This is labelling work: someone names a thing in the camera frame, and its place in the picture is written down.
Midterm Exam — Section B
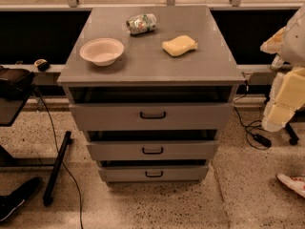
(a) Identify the black power adapter cable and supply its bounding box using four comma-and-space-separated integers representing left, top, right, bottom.
233, 79, 273, 151

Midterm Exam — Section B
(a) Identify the black side table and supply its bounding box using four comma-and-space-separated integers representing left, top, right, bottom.
0, 85, 72, 206

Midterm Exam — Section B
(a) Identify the yellow sponge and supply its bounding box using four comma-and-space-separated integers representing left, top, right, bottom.
162, 35, 197, 57

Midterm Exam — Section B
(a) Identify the white red shoe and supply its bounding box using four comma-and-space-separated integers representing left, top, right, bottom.
276, 174, 305, 198

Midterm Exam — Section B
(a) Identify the grey top drawer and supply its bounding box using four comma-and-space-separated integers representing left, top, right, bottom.
71, 104, 233, 131

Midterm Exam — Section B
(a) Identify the black bag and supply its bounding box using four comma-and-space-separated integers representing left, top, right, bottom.
0, 66, 34, 100

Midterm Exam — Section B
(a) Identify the grey drawer cabinet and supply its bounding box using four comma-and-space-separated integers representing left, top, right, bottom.
58, 6, 244, 170

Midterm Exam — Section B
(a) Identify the black shoe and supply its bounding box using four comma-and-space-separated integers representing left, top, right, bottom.
0, 177, 42, 221

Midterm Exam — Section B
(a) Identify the grey drawer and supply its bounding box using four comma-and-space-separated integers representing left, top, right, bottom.
99, 166, 209, 182
87, 140, 218, 161
71, 104, 233, 131

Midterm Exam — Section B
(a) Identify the grey bottom drawer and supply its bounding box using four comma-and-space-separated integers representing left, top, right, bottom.
99, 166, 209, 182

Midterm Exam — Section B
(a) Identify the black yellow tape measure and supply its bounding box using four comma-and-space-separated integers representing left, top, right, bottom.
34, 59, 50, 72

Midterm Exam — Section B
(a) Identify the black wheeled stand leg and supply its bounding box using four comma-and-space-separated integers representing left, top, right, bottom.
285, 123, 299, 146

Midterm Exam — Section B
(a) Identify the white bowl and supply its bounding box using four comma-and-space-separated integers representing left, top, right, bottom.
79, 38, 125, 67

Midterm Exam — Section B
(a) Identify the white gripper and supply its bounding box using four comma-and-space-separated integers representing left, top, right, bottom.
260, 27, 305, 133

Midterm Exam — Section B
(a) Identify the crushed green white can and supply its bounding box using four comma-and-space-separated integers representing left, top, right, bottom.
126, 13, 157, 35

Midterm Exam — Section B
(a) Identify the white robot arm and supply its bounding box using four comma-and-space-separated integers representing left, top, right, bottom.
260, 5, 305, 132

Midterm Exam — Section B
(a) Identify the clear plastic bottle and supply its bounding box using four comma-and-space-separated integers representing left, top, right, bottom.
271, 54, 284, 71

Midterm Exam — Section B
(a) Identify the black floor cable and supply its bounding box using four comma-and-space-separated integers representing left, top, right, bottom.
33, 88, 85, 229

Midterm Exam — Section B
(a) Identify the grey middle drawer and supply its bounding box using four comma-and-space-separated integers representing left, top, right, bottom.
87, 140, 218, 161

